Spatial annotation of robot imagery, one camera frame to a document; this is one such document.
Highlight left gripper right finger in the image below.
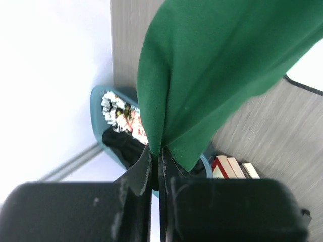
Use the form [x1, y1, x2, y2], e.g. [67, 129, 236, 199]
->
[158, 149, 308, 241]

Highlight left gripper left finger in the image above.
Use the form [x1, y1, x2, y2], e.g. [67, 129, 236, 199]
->
[1, 147, 152, 241]

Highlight green t-shirt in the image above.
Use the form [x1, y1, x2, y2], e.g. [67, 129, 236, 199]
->
[137, 1, 322, 171]

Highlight red top book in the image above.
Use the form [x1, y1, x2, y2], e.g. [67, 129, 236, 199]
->
[211, 155, 229, 179]

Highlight red book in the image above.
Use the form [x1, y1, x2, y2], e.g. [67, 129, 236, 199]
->
[211, 155, 229, 179]
[227, 157, 246, 179]

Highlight red middle book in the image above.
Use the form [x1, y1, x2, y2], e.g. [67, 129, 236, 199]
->
[227, 157, 246, 179]

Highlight dark bottom book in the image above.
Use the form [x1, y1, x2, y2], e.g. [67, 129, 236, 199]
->
[240, 163, 260, 179]

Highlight black floral t-shirt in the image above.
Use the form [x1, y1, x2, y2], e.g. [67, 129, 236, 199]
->
[101, 91, 148, 169]

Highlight teal plastic basket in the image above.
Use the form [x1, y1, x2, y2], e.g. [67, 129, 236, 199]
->
[90, 85, 214, 199]

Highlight white dry-erase board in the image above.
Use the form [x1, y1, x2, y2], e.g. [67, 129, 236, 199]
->
[284, 40, 323, 96]

